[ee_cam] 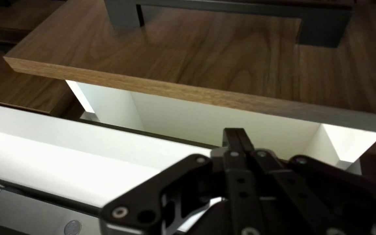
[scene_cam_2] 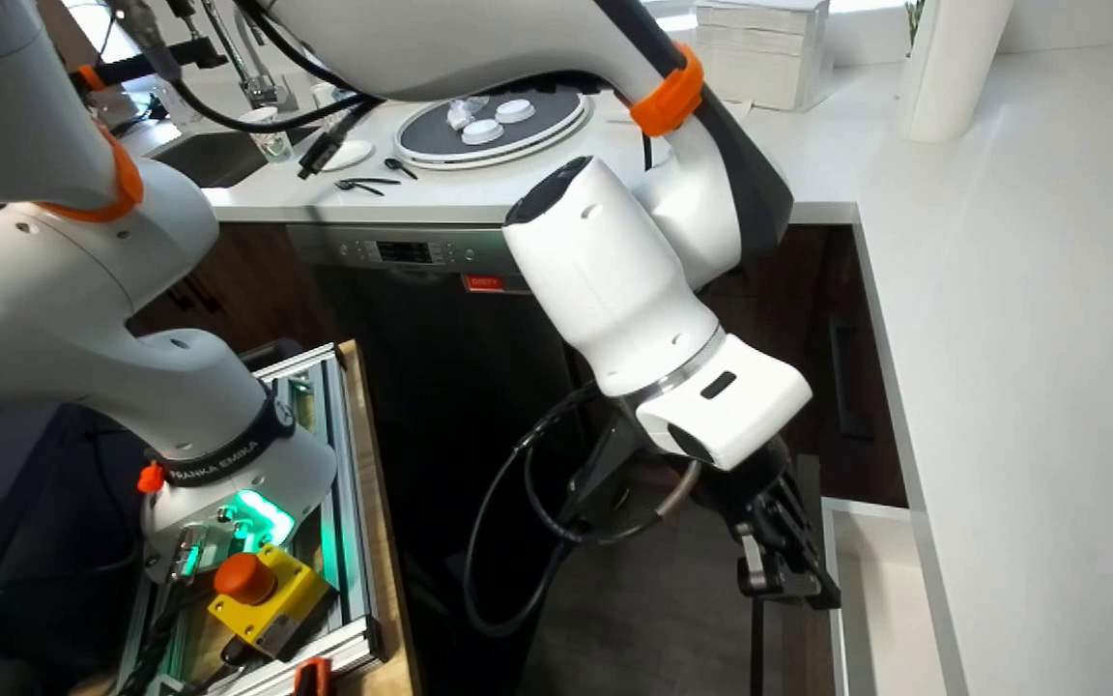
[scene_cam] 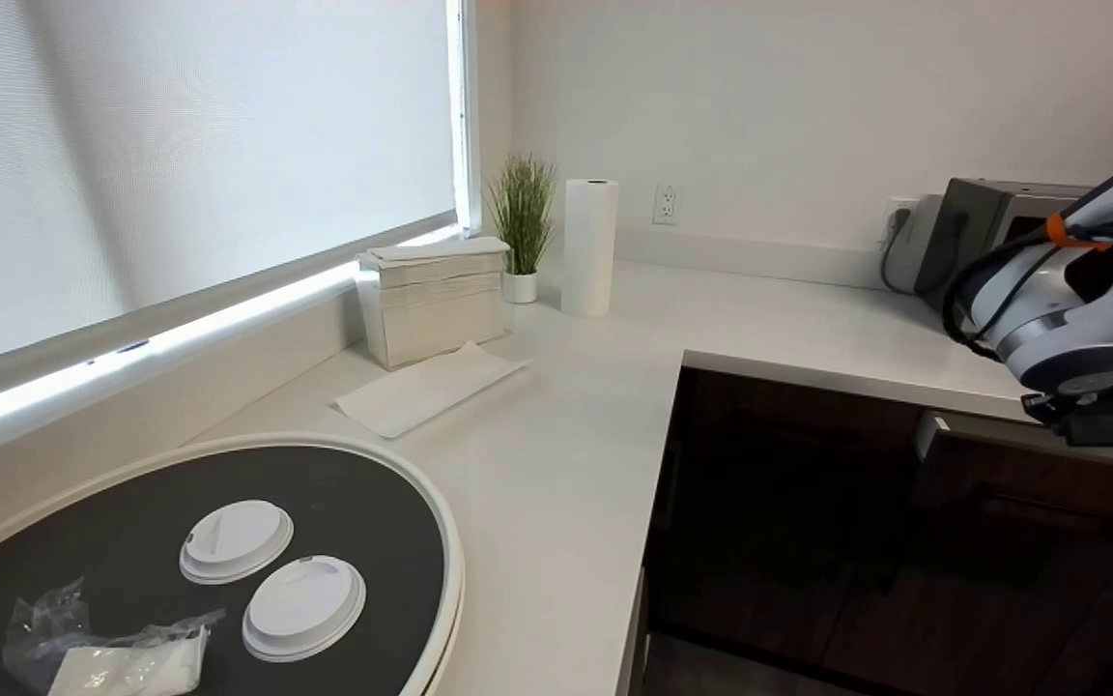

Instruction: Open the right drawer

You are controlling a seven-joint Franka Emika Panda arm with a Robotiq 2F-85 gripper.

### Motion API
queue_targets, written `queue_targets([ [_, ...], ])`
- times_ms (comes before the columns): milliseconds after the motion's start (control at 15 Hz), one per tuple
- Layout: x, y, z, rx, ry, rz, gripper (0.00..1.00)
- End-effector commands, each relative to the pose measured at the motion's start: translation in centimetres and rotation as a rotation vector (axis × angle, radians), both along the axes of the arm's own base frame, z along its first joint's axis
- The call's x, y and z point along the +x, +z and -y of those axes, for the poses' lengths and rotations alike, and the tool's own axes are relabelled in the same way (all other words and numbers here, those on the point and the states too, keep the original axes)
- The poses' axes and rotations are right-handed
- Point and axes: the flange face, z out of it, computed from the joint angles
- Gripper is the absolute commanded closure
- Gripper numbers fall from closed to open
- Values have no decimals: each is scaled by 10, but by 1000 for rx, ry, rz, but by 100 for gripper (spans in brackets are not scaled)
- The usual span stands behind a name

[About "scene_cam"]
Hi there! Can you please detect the clear plastic bag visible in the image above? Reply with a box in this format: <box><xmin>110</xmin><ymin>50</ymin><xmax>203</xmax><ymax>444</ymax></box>
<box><xmin>0</xmin><ymin>576</ymin><xmax>228</xmax><ymax>696</ymax></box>

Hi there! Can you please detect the flat white napkin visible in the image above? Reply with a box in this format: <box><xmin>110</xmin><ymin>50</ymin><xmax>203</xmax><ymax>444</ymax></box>
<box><xmin>329</xmin><ymin>335</ymin><xmax>529</xmax><ymax>444</ymax></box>

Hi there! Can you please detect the white napkin dispenser box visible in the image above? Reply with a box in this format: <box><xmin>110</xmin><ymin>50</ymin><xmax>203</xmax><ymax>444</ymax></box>
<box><xmin>351</xmin><ymin>233</ymin><xmax>516</xmax><ymax>375</ymax></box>

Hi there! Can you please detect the white roller blind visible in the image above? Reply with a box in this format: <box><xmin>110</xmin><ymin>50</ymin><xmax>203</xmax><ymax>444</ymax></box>
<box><xmin>0</xmin><ymin>0</ymin><xmax>463</xmax><ymax>380</ymax></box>

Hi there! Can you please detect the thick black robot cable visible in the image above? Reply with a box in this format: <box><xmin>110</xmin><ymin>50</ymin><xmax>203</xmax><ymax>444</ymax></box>
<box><xmin>938</xmin><ymin>145</ymin><xmax>1113</xmax><ymax>361</ymax></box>

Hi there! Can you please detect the white paper towel roll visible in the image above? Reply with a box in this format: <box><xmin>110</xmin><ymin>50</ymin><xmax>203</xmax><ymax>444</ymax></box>
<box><xmin>556</xmin><ymin>170</ymin><xmax>623</xmax><ymax>320</ymax></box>

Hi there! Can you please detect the wood lower drawer front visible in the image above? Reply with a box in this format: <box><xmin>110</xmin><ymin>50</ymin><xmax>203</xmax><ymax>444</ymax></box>
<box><xmin>822</xmin><ymin>450</ymin><xmax>1113</xmax><ymax>696</ymax></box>

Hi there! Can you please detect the wood drawer with white interior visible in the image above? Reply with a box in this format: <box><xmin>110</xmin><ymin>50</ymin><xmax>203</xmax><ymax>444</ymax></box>
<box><xmin>909</xmin><ymin>402</ymin><xmax>1113</xmax><ymax>517</ymax></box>

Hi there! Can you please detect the wood cabinet with bar handle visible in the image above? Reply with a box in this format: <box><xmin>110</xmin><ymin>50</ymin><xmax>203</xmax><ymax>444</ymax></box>
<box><xmin>641</xmin><ymin>367</ymin><xmax>929</xmax><ymax>690</ymax></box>

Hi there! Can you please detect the white wall outlet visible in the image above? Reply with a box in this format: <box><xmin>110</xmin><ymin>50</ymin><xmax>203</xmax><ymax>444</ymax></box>
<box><xmin>650</xmin><ymin>181</ymin><xmax>687</xmax><ymax>233</ymax></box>

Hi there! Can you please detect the grey black countertop appliance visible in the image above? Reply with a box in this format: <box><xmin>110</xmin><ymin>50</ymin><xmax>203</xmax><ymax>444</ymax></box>
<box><xmin>878</xmin><ymin>174</ymin><xmax>1099</xmax><ymax>313</ymax></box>

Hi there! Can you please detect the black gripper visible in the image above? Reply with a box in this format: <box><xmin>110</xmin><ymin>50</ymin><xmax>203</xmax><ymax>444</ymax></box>
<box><xmin>1022</xmin><ymin>383</ymin><xmax>1113</xmax><ymax>465</ymax></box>

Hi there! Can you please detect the round black tray white rim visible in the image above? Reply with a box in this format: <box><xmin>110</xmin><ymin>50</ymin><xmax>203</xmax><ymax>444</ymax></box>
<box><xmin>0</xmin><ymin>428</ymin><xmax>468</xmax><ymax>696</ymax></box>

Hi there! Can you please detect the white cup lid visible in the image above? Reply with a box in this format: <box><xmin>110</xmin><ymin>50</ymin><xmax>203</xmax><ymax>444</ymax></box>
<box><xmin>241</xmin><ymin>552</ymin><xmax>373</xmax><ymax>669</ymax></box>
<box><xmin>176</xmin><ymin>496</ymin><xmax>302</xmax><ymax>593</ymax></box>

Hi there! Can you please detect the small green potted plant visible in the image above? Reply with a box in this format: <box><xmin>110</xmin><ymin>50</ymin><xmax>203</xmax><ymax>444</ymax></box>
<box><xmin>489</xmin><ymin>150</ymin><xmax>562</xmax><ymax>308</ymax></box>

